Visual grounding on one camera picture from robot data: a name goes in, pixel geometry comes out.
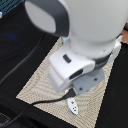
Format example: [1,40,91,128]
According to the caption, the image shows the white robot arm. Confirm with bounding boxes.
[25,0,128,94]

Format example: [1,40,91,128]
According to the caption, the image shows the beige woven placemat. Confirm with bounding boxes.
[17,39,113,128]

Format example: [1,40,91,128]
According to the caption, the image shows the black cable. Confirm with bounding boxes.
[0,33,76,128]

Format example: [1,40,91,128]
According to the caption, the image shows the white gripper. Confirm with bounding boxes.
[49,35,122,93]

